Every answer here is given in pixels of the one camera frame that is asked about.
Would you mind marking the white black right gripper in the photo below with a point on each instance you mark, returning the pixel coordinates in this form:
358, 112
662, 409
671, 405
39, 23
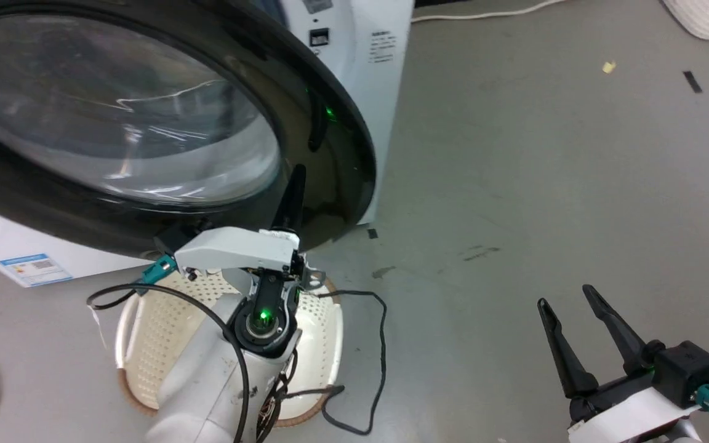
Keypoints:
625, 412

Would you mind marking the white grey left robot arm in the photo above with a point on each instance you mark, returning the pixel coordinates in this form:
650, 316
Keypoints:
207, 381

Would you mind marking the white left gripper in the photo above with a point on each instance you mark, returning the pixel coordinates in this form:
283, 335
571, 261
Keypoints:
237, 247

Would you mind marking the black round glass washer door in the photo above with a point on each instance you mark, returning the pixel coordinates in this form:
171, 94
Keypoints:
145, 111

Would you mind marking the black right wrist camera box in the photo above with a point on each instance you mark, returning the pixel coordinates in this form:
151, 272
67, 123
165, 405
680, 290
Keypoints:
696, 369

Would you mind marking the yellow paper scrap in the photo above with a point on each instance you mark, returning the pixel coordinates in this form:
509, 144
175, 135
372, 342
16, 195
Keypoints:
608, 67

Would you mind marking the blue energy label sticker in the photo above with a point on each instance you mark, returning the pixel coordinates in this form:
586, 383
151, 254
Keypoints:
36, 269

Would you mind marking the white washing machine body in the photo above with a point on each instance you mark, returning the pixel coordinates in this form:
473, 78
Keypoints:
364, 92

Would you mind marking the long black floor tape strip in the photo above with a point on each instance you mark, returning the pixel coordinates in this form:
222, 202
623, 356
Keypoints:
692, 82

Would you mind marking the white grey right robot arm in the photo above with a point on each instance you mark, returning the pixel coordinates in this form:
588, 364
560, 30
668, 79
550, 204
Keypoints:
690, 432

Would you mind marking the white perforated laundry basket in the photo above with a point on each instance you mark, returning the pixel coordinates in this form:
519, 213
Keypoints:
157, 332

